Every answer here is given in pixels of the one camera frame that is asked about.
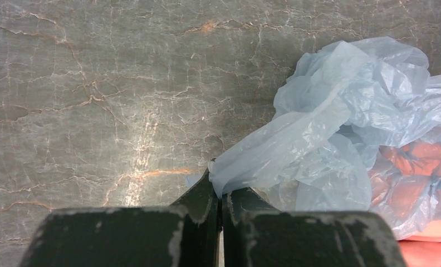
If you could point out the light blue plastic trash bag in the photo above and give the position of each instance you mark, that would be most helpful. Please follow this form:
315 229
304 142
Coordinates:
313 155

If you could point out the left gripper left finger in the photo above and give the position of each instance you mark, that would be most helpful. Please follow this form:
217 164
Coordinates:
184 233

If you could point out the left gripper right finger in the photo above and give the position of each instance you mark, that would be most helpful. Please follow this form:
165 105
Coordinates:
257 234

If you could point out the salmon pink cloth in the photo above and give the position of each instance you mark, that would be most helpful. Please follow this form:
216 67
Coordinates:
406 178

